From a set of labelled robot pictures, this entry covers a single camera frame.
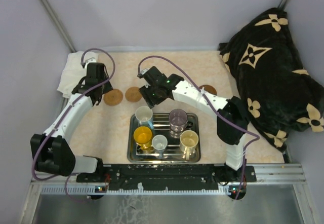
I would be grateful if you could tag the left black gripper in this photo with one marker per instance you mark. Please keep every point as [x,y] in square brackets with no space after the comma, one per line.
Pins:
[110,87]

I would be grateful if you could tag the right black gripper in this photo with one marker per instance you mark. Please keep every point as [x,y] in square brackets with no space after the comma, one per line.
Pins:
[145,91]

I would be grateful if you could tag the woven coaster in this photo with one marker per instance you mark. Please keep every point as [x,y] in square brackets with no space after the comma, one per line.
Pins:
[113,97]
[133,94]

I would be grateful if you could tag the white and blue cup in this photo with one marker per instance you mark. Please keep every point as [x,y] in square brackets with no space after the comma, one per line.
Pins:
[144,116]

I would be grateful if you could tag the purple glass mug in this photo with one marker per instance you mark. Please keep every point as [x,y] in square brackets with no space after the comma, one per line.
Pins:
[179,122]

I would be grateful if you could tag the cream mug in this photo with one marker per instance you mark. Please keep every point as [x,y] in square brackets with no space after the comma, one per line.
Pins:
[188,142]

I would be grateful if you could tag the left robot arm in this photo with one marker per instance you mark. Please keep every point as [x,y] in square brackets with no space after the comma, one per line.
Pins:
[51,152]

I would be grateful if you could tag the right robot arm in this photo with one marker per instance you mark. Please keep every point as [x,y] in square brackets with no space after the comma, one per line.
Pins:
[231,121]

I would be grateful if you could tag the yellow cup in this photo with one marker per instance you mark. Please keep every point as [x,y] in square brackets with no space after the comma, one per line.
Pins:
[143,137]

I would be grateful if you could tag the small clear grey cup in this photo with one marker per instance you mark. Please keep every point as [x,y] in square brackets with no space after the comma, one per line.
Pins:
[159,143]

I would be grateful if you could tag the white folded cloth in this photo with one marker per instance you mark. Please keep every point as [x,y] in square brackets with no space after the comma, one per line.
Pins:
[72,73]

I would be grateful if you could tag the steel tray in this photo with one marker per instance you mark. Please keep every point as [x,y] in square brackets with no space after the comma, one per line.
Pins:
[171,155]

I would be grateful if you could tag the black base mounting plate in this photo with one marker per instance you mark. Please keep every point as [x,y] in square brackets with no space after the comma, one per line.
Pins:
[174,177]

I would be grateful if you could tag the black floral blanket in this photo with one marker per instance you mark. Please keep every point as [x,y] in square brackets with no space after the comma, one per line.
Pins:
[278,92]

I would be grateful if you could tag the aluminium rail frame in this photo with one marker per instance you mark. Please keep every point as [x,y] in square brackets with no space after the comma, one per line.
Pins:
[197,193]

